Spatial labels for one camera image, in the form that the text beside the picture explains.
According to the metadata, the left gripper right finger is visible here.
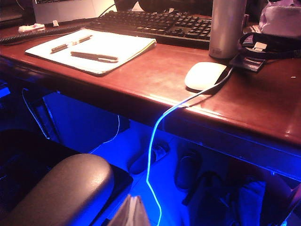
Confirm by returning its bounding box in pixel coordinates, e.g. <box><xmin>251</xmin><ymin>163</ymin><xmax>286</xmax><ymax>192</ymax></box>
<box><xmin>134</xmin><ymin>196</ymin><xmax>151</xmax><ymax>226</ymax></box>

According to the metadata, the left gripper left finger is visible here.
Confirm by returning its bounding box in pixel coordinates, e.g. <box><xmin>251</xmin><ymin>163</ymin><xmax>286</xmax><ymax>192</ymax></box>
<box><xmin>110</xmin><ymin>195</ymin><xmax>136</xmax><ymax>226</ymax></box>

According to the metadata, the black and white shoe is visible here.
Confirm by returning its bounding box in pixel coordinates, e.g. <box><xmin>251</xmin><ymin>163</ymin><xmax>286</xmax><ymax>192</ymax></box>
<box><xmin>128</xmin><ymin>142</ymin><xmax>170</xmax><ymax>175</ymax></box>

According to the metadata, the grey chair armrest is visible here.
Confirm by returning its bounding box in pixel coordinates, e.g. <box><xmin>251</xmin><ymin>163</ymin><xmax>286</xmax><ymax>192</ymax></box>
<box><xmin>4</xmin><ymin>153</ymin><xmax>115</xmax><ymax>226</ymax></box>

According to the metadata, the dark slipper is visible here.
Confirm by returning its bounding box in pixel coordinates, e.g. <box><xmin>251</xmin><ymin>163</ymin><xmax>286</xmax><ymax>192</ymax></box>
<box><xmin>175</xmin><ymin>150</ymin><xmax>202</xmax><ymax>190</ymax></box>

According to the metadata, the dark fabric bag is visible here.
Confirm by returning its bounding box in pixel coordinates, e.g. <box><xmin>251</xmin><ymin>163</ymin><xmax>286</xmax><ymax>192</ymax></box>
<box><xmin>182</xmin><ymin>171</ymin><xmax>268</xmax><ymax>226</ymax></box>

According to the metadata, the white computer tower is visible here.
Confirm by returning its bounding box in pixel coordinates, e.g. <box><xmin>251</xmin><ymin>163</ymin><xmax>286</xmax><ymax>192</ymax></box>
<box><xmin>42</xmin><ymin>91</ymin><xmax>130</xmax><ymax>153</ymax></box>

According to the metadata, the black chair seat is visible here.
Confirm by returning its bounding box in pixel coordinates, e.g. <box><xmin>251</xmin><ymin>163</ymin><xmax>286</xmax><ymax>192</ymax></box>
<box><xmin>0</xmin><ymin>129</ymin><xmax>134</xmax><ymax>226</ymax></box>

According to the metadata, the white computer mouse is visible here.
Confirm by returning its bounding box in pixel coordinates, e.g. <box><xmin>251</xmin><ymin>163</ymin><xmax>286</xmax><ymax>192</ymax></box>
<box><xmin>184</xmin><ymin>62</ymin><xmax>228</xmax><ymax>92</ymax></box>

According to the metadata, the black pen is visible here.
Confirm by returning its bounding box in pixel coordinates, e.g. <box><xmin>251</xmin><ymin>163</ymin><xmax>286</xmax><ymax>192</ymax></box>
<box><xmin>70</xmin><ymin>51</ymin><xmax>119</xmax><ymax>64</ymax></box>

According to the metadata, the white paper notepad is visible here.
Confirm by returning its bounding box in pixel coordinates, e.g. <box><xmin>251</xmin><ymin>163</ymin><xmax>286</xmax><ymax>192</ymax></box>
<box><xmin>24</xmin><ymin>28</ymin><xmax>158</xmax><ymax>77</ymax></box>

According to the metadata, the silver pen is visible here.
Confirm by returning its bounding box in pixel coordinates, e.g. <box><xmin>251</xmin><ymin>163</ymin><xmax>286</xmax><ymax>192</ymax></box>
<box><xmin>50</xmin><ymin>34</ymin><xmax>93</xmax><ymax>54</ymax></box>

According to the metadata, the dark card holder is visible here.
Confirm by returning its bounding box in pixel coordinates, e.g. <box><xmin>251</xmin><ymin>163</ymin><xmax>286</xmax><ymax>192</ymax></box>
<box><xmin>229</xmin><ymin>54</ymin><xmax>266</xmax><ymax>73</ymax></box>

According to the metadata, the black computer keyboard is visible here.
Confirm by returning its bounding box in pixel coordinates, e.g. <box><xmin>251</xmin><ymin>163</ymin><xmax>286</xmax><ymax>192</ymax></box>
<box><xmin>90</xmin><ymin>10</ymin><xmax>212</xmax><ymax>49</ymax></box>

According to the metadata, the white insulated bottle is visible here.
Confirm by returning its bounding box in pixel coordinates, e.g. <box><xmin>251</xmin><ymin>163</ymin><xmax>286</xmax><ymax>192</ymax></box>
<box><xmin>208</xmin><ymin>0</ymin><xmax>247</xmax><ymax>59</ymax></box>

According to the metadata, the small white usb stick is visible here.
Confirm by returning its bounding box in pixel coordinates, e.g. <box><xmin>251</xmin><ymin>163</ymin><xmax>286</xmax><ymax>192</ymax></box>
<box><xmin>253</xmin><ymin>42</ymin><xmax>268</xmax><ymax>53</ymax></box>

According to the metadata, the crumpled white tissue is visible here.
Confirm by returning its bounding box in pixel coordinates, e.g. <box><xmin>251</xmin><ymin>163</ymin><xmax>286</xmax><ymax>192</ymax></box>
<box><xmin>18</xmin><ymin>23</ymin><xmax>46</xmax><ymax>32</ymax></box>

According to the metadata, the white tissue pack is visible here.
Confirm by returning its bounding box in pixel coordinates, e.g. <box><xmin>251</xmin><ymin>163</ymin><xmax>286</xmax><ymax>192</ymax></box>
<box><xmin>258</xmin><ymin>0</ymin><xmax>301</xmax><ymax>37</ymax></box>

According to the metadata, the glowing light blue cable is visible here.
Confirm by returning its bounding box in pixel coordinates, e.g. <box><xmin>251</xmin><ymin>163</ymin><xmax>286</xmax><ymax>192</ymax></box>
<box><xmin>145</xmin><ymin>67</ymin><xmax>233</xmax><ymax>226</ymax></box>

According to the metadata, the thin white wire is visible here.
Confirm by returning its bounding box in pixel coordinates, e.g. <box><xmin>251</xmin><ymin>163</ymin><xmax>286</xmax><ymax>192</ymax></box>
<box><xmin>89</xmin><ymin>114</ymin><xmax>121</xmax><ymax>154</ymax></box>

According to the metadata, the black coiled cable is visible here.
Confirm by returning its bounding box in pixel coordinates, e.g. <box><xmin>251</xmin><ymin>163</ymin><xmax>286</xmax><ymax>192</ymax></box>
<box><xmin>0</xmin><ymin>24</ymin><xmax>83</xmax><ymax>44</ymax></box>

